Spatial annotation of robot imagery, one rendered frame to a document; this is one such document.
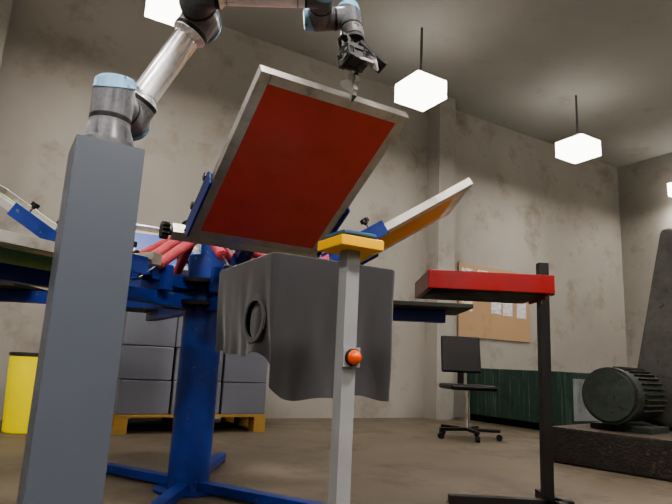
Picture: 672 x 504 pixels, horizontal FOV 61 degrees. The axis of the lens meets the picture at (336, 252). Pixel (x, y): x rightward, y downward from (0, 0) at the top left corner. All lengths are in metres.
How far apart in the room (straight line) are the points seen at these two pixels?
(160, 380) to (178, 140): 2.81
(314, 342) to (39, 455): 0.76
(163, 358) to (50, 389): 3.55
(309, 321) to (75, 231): 0.69
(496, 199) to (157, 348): 5.99
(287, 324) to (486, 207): 7.57
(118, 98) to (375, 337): 1.05
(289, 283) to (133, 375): 3.49
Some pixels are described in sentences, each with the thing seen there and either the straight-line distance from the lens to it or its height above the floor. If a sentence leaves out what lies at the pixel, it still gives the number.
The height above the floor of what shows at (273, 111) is 1.46.
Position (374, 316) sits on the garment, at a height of 0.79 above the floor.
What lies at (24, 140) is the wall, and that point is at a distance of 6.40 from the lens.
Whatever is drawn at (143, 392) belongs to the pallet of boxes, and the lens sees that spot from 5.10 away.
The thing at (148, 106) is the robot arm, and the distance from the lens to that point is 1.93.
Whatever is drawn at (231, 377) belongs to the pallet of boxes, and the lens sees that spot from 5.32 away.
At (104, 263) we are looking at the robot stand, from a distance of 1.62.
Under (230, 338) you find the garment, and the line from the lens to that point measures 1.99.
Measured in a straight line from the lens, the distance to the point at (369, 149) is 2.19.
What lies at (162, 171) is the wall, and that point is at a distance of 6.54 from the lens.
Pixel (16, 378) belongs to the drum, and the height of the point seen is 0.41.
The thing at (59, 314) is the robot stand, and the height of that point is 0.72.
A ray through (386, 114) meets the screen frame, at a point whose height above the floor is 1.52.
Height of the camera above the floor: 0.63
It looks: 11 degrees up
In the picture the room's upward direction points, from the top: 3 degrees clockwise
